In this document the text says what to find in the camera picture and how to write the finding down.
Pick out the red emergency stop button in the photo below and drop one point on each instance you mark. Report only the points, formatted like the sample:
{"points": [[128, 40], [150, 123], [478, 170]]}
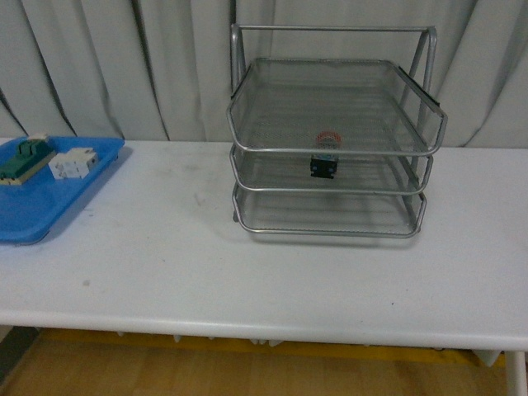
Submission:
{"points": [[324, 165]]}

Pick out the silver mesh three-tier rack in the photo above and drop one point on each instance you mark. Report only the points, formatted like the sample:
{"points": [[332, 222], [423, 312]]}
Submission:
{"points": [[390, 128]]}

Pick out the white curtain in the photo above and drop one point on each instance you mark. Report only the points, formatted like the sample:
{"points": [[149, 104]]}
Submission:
{"points": [[160, 69]]}

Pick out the white circuit breaker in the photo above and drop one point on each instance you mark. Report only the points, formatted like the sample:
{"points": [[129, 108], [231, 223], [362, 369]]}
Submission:
{"points": [[77, 163]]}

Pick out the blue plastic tray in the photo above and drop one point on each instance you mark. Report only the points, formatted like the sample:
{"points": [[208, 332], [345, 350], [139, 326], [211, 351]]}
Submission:
{"points": [[29, 211]]}

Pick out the white table leg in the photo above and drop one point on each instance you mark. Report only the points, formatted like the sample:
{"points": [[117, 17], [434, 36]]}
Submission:
{"points": [[516, 375]]}

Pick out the green knife switch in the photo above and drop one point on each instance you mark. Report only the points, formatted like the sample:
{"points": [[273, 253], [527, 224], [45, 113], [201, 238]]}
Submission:
{"points": [[31, 155]]}

